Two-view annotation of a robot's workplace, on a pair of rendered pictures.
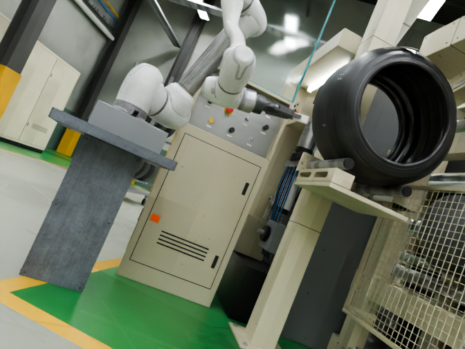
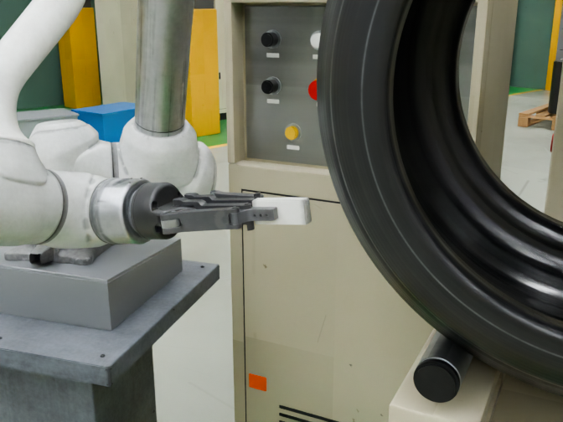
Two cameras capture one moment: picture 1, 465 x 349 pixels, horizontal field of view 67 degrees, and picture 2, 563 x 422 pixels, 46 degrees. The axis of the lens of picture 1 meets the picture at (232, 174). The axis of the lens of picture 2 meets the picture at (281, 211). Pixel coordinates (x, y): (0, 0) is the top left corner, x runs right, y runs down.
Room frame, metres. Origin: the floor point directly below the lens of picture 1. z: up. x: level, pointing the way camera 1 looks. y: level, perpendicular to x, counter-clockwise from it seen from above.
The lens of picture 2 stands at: (0.80, -0.62, 1.25)
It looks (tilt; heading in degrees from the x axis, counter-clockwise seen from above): 17 degrees down; 37
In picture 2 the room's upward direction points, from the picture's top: straight up
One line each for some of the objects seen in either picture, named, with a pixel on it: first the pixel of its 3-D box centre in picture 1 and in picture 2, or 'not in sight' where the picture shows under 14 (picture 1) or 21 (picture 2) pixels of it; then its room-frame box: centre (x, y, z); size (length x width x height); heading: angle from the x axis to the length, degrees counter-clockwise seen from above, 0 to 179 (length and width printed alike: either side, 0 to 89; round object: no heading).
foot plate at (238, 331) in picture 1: (258, 341); not in sight; (1.79, -0.44, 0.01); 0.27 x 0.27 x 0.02; 11
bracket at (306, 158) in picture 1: (335, 177); not in sight; (1.71, -0.47, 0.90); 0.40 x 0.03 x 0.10; 101
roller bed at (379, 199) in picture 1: (402, 179); not in sight; (1.83, -0.84, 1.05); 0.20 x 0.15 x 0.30; 11
